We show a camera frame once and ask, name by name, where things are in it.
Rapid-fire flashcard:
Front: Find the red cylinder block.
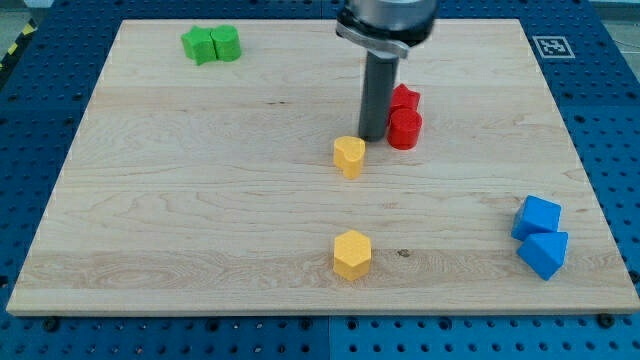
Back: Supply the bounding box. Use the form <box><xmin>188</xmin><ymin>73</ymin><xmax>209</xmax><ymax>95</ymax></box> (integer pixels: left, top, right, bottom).
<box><xmin>387</xmin><ymin>108</ymin><xmax>423</xmax><ymax>150</ymax></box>

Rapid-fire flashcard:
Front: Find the red star block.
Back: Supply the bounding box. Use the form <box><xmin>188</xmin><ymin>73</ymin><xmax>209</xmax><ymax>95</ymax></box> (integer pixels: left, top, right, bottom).
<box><xmin>388</xmin><ymin>83</ymin><xmax>421</xmax><ymax>119</ymax></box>

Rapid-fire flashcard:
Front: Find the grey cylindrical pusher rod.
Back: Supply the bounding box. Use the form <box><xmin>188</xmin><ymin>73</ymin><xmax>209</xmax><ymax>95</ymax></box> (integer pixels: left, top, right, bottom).
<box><xmin>358</xmin><ymin>51</ymin><xmax>399</xmax><ymax>142</ymax></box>

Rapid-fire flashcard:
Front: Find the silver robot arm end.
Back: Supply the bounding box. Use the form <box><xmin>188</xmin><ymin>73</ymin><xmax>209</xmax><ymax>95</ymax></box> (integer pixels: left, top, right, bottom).
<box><xmin>335</xmin><ymin>0</ymin><xmax>439</xmax><ymax>59</ymax></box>

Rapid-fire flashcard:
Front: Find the yellow heart block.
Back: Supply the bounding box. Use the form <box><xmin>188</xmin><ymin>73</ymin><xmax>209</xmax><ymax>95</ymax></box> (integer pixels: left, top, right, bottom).
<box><xmin>333</xmin><ymin>136</ymin><xmax>366</xmax><ymax>179</ymax></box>

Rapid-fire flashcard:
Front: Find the yellow hexagon block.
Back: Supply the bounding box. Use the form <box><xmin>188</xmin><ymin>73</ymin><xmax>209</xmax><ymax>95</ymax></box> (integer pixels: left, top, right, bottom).
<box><xmin>333</xmin><ymin>230</ymin><xmax>372</xmax><ymax>281</ymax></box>

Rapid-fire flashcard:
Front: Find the wooden board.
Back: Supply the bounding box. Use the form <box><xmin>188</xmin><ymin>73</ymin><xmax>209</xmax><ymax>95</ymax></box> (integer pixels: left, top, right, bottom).
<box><xmin>7</xmin><ymin>19</ymin><xmax>639</xmax><ymax>316</ymax></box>

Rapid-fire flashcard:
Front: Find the green cylinder block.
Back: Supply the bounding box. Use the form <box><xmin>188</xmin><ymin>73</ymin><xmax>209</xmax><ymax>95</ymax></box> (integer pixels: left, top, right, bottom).
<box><xmin>210</xmin><ymin>25</ymin><xmax>242</xmax><ymax>62</ymax></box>

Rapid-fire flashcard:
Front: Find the green star block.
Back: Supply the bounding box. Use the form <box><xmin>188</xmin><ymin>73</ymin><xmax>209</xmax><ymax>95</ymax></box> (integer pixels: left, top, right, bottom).
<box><xmin>181</xmin><ymin>26</ymin><xmax>217</xmax><ymax>65</ymax></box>

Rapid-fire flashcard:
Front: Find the blue cube block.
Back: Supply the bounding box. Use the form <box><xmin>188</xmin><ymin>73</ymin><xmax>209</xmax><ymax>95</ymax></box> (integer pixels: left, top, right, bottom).
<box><xmin>511</xmin><ymin>195</ymin><xmax>562</xmax><ymax>241</ymax></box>

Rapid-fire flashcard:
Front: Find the blue triangular block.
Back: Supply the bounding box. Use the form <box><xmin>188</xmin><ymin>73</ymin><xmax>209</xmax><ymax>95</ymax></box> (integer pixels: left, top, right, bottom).
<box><xmin>517</xmin><ymin>232</ymin><xmax>569</xmax><ymax>281</ymax></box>

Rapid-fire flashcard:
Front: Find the white fiducial marker tag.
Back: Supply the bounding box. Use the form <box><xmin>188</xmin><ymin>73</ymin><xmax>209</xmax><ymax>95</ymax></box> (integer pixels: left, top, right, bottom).
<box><xmin>533</xmin><ymin>35</ymin><xmax>575</xmax><ymax>59</ymax></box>

